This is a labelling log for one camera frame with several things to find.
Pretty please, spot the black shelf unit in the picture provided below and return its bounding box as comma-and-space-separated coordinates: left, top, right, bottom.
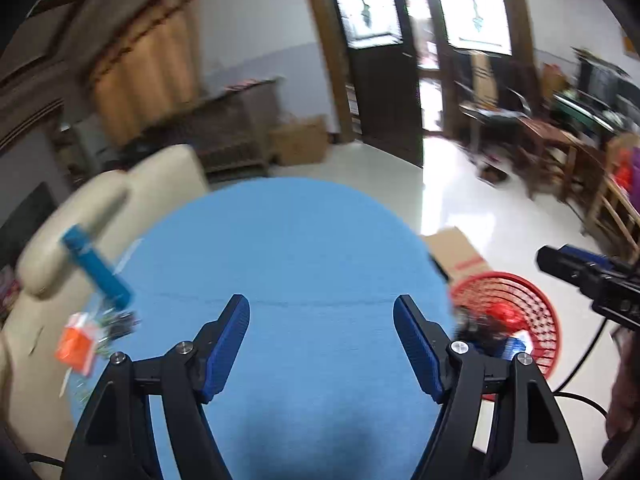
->
572, 47, 640, 131

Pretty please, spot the tan curtain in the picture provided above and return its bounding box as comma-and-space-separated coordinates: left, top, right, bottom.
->
90, 0, 206, 148

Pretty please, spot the white refrigerator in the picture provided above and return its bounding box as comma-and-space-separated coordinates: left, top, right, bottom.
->
77, 115, 113, 163

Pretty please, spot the plain brown cardboard box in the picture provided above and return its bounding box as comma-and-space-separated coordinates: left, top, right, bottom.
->
270, 115, 328, 166

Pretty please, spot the red plastic basket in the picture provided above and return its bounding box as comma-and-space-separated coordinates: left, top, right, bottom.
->
447, 271, 562, 401

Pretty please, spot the striped cardboard sheet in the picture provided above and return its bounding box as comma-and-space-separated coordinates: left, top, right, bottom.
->
470, 52, 498, 106

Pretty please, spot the black cable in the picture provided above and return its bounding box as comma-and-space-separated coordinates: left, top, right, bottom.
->
550, 317, 611, 413

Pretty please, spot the metal frame chair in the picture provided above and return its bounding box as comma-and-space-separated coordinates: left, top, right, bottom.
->
457, 85, 536, 161

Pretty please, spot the wooden slatted crib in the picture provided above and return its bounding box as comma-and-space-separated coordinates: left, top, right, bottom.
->
187, 80, 286, 181

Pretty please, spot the black plastic bag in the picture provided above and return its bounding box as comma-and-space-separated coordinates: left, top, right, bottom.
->
457, 307, 493, 346

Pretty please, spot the cream leather sofa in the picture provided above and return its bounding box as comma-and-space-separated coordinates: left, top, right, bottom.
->
0, 144, 211, 453

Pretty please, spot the stained glass window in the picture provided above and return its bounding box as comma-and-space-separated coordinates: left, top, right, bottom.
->
430, 0, 513, 56

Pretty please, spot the wooden chair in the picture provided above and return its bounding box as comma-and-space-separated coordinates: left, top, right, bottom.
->
582, 135, 640, 261

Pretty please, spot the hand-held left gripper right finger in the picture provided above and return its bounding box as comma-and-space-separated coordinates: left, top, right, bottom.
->
392, 294, 583, 480

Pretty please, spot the blue thermos bottle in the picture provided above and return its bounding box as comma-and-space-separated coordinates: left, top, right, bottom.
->
61, 226, 135, 311

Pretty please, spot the dark wooden door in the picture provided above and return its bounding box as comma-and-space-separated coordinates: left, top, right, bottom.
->
325, 0, 426, 168

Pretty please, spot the wooden stool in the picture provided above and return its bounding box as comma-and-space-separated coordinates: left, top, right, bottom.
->
517, 117, 588, 201

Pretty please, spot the red plastic bag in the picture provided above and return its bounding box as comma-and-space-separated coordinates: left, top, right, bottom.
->
487, 305, 523, 333

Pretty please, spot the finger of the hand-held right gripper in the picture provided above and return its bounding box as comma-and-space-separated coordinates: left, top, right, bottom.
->
560, 244, 618, 268
536, 246, 583, 286

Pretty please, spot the black television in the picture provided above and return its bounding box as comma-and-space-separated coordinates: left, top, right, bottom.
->
0, 182, 58, 266

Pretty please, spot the closed orange white box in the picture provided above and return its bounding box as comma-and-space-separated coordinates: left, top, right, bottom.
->
55, 312, 101, 376

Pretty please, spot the blue plastic bag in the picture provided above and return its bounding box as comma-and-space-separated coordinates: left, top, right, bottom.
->
502, 337, 531, 361

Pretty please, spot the cardboard box with red stripe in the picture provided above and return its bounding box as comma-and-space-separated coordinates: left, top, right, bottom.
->
422, 226, 493, 286

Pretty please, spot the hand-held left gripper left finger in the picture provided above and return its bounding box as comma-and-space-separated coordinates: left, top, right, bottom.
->
62, 294, 251, 480

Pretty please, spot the blue tablecloth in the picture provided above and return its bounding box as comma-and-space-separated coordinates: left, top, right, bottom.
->
70, 176, 458, 480

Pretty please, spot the red white cloth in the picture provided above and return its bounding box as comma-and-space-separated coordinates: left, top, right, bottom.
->
220, 77, 281, 93

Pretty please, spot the person's right forearm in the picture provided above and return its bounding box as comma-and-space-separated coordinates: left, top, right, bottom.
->
602, 327, 640, 466

